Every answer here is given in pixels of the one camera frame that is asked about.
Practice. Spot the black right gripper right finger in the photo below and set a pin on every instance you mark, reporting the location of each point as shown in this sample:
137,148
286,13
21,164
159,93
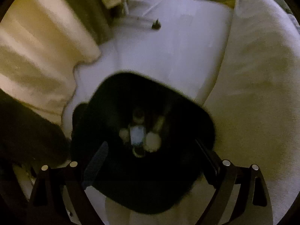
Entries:
252,203

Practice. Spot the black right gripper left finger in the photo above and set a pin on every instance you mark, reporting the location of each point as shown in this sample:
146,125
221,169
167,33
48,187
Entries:
58,197

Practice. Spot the black plastic trash bin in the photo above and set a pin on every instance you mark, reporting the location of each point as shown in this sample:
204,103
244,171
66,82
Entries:
156,182

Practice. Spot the trash pieces in bin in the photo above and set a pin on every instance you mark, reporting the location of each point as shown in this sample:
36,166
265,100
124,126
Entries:
143,142

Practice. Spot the grey bed with mattress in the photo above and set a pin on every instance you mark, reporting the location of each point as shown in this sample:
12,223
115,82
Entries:
255,101

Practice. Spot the yellow curtain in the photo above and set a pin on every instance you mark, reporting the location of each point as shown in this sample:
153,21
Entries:
41,43

